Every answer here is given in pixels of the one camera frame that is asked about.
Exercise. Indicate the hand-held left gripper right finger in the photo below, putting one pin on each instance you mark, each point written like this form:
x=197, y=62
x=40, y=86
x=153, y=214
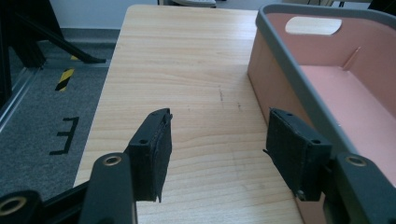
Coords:
x=292, y=149

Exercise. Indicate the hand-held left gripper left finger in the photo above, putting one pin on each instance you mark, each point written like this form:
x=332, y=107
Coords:
x=152, y=155

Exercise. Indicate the pink bin with grey rim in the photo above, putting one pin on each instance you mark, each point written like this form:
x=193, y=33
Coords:
x=339, y=90

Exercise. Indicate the black tape floor marking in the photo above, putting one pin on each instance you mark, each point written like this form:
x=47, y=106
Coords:
x=69, y=133

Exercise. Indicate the yellow and black striped tape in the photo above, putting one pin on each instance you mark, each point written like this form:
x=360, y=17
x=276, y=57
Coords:
x=64, y=79

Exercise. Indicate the black metal stand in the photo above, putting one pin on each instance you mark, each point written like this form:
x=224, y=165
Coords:
x=28, y=34

